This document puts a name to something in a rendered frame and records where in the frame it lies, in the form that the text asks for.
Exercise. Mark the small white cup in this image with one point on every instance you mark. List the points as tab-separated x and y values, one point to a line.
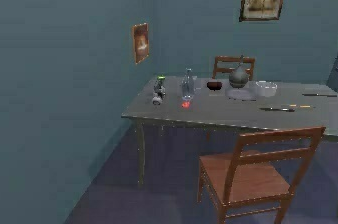
157	99

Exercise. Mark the small red tomato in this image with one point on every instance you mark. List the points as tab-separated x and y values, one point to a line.
186	105

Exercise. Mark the green topped spray bottle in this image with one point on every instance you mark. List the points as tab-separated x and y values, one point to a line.
159	85

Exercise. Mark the clear glass bottle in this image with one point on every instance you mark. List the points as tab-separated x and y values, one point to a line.
187	85

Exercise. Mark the dark red bowl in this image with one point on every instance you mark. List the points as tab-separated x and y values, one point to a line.
214	85

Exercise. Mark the grey dining table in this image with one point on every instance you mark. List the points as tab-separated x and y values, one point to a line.
230	113

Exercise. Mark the grey flat plate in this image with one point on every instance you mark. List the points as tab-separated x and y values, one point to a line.
240	94

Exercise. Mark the brown wooden chair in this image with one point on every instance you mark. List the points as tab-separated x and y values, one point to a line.
253	180
225	64

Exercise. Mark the orange framed picture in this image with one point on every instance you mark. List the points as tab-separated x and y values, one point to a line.
140	42

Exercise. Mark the grey round kettle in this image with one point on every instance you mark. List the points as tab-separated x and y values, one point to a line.
238	77

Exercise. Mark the clear glass bowl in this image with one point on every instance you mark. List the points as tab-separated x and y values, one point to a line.
265	88

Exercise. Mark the yellow pencil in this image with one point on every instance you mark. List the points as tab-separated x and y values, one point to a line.
302	106

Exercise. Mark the brown framed picture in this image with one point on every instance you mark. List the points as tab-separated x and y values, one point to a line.
261	8

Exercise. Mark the dark thin knife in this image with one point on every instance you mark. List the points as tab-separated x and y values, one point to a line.
319	95

